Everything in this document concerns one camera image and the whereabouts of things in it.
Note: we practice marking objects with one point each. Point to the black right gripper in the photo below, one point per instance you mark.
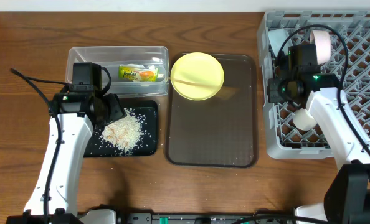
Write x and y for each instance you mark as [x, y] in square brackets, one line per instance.
[275, 86]

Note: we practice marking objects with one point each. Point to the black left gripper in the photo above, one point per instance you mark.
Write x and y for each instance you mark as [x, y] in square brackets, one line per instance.
[113, 109]

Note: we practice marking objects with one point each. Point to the rice and peanut shell waste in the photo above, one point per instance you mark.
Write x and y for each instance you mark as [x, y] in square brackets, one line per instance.
[125, 135]

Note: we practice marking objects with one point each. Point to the pale green cup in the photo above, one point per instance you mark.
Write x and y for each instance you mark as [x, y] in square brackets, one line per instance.
[303, 120]

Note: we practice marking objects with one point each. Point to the green snack wrapper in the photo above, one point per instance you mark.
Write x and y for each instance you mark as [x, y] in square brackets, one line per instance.
[138, 73]

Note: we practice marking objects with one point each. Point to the light blue bowl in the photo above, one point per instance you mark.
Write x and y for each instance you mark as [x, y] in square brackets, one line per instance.
[277, 38]

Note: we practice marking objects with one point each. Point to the wooden chopstick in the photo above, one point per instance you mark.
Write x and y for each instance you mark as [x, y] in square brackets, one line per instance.
[223, 92]

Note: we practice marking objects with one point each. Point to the pink bowl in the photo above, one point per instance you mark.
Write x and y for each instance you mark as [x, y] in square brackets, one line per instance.
[322, 42]

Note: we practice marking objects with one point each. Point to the yellow plate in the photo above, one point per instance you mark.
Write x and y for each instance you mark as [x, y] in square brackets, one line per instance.
[197, 67]

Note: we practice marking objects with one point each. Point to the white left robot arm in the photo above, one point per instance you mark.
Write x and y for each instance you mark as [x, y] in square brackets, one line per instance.
[54, 199]

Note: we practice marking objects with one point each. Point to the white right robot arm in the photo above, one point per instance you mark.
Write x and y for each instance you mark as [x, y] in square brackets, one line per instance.
[348, 197]

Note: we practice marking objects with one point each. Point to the black waste tray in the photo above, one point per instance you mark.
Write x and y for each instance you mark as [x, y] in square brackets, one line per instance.
[95, 147]

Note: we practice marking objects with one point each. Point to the clear plastic waste bin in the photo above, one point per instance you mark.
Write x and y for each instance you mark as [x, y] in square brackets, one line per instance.
[111, 57]

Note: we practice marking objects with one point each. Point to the grey dishwasher rack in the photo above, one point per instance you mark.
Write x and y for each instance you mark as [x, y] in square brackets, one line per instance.
[283, 139]

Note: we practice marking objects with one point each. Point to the brown serving tray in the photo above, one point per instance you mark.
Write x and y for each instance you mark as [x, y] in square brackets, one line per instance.
[216, 132]

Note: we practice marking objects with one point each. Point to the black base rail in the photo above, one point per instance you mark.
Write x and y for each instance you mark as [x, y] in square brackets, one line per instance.
[149, 216]

